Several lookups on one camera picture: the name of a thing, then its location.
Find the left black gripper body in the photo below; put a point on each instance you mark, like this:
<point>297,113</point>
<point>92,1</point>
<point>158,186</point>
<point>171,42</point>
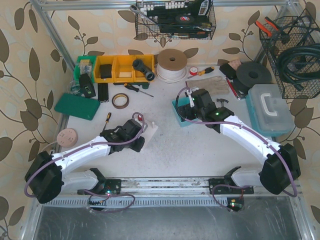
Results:
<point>138,144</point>

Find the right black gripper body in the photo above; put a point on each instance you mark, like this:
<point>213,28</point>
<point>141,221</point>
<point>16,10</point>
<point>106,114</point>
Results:
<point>186,111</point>

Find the brown tape roll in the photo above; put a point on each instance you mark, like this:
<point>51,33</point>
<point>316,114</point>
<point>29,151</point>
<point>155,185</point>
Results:
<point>120,101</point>

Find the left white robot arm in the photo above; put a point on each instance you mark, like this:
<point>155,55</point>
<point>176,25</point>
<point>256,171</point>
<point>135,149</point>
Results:
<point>52,174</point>

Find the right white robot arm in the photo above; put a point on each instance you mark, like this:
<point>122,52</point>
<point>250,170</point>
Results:
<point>279,163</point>

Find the blue plastic tray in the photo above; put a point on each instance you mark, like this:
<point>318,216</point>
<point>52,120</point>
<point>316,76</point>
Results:
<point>181,101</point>

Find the small claw hammer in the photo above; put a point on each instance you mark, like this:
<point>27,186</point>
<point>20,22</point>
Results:
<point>222,101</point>

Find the beige work glove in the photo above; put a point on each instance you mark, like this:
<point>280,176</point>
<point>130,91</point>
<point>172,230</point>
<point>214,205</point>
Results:
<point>216,85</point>

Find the red white tape roll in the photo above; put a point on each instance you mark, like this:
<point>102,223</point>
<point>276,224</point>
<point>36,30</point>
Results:
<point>193,71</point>

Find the black sanding block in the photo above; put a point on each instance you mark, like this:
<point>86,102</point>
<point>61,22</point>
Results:
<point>230,69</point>

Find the black ribbed bar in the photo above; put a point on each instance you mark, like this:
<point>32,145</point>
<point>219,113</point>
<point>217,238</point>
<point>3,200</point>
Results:
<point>103,92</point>

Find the black pipe fitting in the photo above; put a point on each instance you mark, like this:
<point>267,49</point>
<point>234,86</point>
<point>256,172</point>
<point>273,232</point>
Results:
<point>139,66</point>

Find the green plastic case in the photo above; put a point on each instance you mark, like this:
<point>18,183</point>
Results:
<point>77,106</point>

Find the round sanding disc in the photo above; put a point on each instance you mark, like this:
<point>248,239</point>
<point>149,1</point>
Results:
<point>67,138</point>

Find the black rubber disc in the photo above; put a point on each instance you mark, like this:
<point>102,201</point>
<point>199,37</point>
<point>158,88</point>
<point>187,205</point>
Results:
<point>249,74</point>

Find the black battery charger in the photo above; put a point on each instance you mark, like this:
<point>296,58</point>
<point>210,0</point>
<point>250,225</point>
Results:
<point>86,86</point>

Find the black block in bin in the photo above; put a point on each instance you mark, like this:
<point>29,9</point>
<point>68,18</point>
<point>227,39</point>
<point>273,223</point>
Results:
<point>105,71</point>

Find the yellow parts bin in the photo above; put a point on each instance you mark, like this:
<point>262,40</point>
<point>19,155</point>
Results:
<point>122,68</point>

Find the translucent teal storage box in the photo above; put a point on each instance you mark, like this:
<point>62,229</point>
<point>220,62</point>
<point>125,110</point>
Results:
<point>268,111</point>

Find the green parts bin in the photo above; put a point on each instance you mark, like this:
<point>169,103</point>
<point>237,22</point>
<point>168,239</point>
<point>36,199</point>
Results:
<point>84,65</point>

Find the white peg base plate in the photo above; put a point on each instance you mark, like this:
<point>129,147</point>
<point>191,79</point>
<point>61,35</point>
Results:
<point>148,132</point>

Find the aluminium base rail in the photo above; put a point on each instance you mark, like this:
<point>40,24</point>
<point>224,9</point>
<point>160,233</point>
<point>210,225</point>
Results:
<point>162,192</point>

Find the white cable spool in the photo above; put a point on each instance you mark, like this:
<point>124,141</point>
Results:
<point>171,66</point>

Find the red handled tool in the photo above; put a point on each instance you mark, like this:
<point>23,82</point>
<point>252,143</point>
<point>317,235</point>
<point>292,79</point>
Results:
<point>235,92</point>

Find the top wire basket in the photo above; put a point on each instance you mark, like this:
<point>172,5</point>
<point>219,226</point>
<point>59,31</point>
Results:
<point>174,19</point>

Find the wire basket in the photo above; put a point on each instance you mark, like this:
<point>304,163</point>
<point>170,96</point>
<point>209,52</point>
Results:
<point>174,19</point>
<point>294,56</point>

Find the orange handled pliers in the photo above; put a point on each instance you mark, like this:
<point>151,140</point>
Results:
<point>269,23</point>

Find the right wire basket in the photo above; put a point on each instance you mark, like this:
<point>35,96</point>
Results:
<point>294,56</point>

